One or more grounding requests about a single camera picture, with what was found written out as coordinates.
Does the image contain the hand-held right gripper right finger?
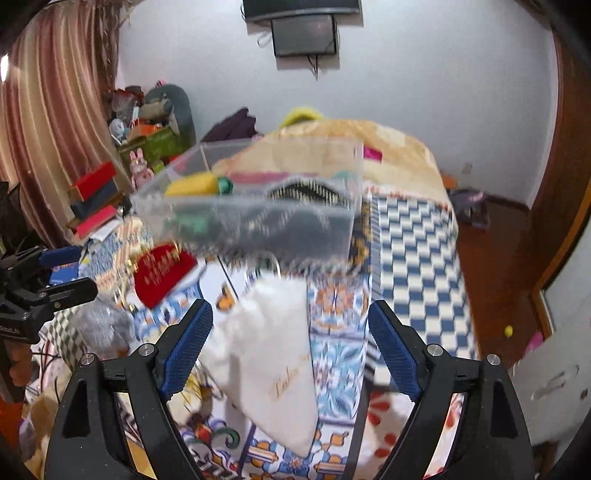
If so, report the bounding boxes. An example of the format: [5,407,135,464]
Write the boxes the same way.
[368,299,539,480]

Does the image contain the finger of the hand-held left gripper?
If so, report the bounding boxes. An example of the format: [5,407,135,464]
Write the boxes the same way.
[39,246,85,269]
[36,277,99,309]

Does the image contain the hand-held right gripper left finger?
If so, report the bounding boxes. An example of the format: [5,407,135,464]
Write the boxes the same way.
[44,299,214,480]

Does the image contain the white cloth pouch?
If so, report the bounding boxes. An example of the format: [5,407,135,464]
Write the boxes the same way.
[199,278,319,457]

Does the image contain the clear plastic storage box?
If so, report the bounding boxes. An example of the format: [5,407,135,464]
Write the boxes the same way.
[130,141,365,269]

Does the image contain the yellow soft item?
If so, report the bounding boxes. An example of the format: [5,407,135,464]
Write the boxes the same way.
[165,172,221,198]

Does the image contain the grey fuzzy cloth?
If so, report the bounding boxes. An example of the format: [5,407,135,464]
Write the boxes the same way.
[74,298,137,361]

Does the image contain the floral tile printed bedsheet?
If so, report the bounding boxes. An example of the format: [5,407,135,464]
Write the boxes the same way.
[28,203,462,480]

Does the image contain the stack of red blue boxes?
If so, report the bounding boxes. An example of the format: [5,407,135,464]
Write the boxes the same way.
[67,161,132,241]

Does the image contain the blue checkered bedsheet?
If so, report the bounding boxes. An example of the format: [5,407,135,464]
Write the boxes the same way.
[369,191,476,370]

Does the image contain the red velvet pouch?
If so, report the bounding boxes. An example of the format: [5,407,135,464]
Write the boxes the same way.
[133,244,198,309]

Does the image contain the pink bunny toy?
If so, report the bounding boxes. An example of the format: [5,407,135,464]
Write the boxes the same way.
[129,148,153,189]

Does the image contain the striped pink curtain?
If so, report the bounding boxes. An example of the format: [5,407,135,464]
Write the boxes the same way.
[0,7,125,250]

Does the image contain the green cardboard box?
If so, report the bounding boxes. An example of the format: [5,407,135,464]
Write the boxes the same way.
[117,128,182,172]

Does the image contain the white cabinet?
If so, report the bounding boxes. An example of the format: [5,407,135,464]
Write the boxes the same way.
[510,272,591,457]

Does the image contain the purple cloth heap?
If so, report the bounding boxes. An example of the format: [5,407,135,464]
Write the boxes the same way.
[448,188,491,228]

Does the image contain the black patterned cloth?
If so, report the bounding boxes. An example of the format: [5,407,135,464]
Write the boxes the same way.
[267,181,352,209]

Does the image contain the grey plush toy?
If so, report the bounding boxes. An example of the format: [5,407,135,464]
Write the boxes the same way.
[144,83,195,147]

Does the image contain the beige patchwork quilt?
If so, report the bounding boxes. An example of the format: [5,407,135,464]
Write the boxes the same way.
[217,118,451,208]

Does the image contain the dark purple cloth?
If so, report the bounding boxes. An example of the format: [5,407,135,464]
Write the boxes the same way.
[201,108,265,144]

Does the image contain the yellow plush item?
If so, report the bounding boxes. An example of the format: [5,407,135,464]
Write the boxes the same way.
[279,107,326,129]

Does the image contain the wooden door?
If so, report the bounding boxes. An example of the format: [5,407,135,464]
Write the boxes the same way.
[529,18,591,342]

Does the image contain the black wall-mounted box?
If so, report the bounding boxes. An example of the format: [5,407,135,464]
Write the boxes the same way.
[270,15,339,58]

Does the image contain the black wall television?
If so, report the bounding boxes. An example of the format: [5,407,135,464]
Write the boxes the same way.
[242,0,362,23]

